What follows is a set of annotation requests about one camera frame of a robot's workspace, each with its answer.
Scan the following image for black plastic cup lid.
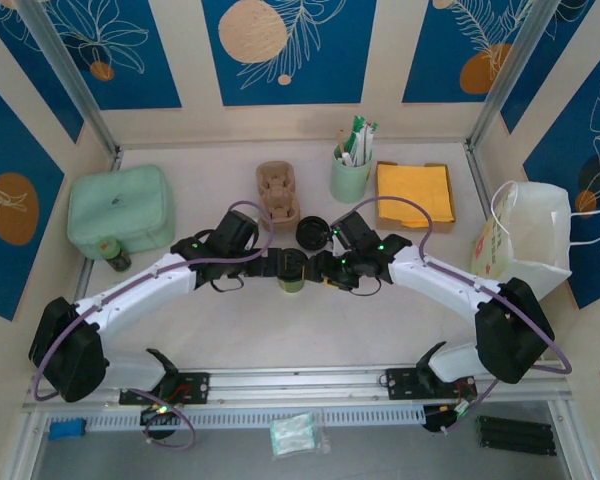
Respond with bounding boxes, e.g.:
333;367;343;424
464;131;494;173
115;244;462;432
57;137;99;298
296;215;335;251
278;247;307;281

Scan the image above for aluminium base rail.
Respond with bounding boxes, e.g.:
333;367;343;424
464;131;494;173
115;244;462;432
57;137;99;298
22;358;574;412

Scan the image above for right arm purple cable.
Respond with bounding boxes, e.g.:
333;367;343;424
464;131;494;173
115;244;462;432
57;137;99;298
332;195;574;437

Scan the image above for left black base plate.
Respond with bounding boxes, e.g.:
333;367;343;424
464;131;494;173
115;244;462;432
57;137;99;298
118;370;212;406

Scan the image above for black ribbed battery pack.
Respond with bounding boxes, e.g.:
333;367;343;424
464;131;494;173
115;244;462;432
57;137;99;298
474;414;559;457

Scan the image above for white slotted cable duct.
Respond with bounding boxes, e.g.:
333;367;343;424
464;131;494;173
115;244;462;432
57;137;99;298
87;405;426;432

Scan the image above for mint green holder cup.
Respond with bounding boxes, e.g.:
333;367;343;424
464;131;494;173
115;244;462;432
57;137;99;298
329;149;374;205

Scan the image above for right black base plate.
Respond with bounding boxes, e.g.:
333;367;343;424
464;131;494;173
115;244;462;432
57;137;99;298
382;367;479;401

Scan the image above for small circuit board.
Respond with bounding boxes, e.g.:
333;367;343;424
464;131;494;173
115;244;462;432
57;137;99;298
449;397;476;419
140;401;181;417

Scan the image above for yellow napkin stack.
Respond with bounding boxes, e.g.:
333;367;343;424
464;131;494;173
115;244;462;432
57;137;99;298
377;164;456;226

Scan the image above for small green capped bottle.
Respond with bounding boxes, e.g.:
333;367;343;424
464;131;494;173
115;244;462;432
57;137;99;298
98;237;133;274

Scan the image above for clear bag of packets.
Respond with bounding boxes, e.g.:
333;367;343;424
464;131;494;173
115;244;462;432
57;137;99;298
268;410;332;459

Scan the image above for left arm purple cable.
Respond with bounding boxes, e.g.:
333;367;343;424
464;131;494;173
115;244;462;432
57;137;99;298
32;199;276;450

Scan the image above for aluminium frame post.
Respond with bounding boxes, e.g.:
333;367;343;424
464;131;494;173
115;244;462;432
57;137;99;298
464;0;564;151
17;0;121;157

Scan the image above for mint green zip pouch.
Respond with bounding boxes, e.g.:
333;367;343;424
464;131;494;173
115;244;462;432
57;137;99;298
67;164;176;260

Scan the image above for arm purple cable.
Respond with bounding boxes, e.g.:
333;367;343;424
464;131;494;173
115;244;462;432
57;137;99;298
332;195;574;437
32;199;276;450

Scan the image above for small blue block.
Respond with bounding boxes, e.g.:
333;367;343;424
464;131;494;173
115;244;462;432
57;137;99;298
47;418;86;442

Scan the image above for brown pulp cup carrier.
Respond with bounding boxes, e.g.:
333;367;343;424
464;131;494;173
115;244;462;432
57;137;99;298
254;160;302;235

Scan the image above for white paper takeout bag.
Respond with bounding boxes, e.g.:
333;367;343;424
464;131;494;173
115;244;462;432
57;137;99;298
469;179;600;305

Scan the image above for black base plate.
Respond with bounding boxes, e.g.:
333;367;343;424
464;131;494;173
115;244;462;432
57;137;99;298
118;370;212;406
382;367;479;401

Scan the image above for green paper wrapped straw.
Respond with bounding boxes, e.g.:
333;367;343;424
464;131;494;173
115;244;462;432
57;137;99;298
348;115;365;154

